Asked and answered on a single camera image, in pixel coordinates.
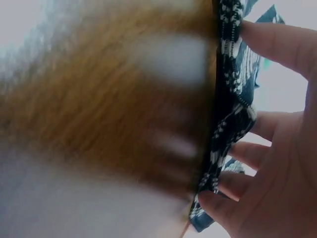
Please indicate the black and white patterned cloth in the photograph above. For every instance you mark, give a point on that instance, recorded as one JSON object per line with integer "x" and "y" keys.
{"x": 229, "y": 81}

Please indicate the person's right hand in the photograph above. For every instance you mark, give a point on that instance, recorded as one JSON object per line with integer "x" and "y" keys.
{"x": 284, "y": 178}

